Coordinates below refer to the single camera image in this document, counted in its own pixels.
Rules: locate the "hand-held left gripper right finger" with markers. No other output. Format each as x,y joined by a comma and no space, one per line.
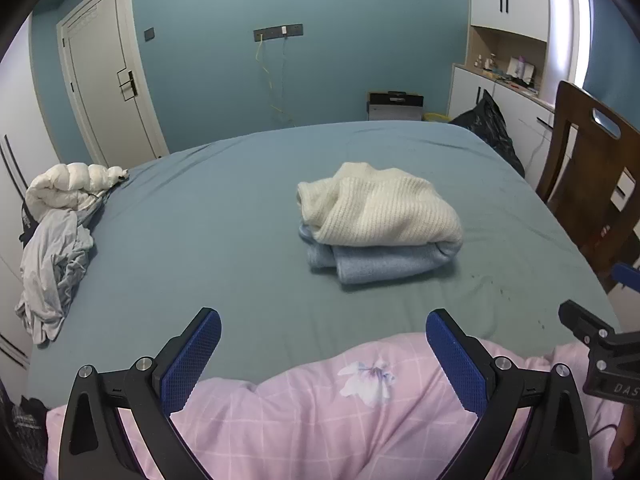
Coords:
457,365

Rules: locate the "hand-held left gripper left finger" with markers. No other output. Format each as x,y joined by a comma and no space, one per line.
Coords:
192,360

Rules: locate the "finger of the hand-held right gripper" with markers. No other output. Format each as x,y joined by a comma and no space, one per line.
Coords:
629,277
580,317

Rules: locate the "blue and cream knit sweater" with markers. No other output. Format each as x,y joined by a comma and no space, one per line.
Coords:
380,210

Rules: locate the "person's right hand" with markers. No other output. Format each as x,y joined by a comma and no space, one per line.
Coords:
625,435

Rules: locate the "bed with teal sheet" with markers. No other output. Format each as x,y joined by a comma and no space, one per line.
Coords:
200,235

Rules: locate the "brown wooden chair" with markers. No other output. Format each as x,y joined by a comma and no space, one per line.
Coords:
575,160

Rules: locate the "pink floral quilt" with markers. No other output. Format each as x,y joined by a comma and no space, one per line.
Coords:
325,425

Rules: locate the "light grey garment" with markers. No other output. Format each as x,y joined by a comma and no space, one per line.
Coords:
50,260

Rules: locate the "dark bag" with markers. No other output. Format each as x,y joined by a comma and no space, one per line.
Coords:
25,425

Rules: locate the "black plastic bag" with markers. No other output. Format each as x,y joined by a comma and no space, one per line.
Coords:
490,125

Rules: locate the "white puffer jacket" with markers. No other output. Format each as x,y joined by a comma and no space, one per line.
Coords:
65,182

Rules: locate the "yellow basin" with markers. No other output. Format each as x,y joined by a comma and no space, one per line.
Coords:
435,117

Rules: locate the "small bottles on shelf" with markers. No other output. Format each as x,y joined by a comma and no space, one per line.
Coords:
486,64

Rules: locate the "black and grey box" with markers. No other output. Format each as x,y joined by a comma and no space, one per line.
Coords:
395,110

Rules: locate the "white door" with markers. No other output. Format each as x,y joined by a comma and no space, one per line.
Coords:
105,85

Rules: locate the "white wardrobe with black lines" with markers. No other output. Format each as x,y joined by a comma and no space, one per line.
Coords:
15,125

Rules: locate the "dark wall switch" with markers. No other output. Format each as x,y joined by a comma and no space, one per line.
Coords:
149,34

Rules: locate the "grey wall power strip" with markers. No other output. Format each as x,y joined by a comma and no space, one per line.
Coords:
275,31

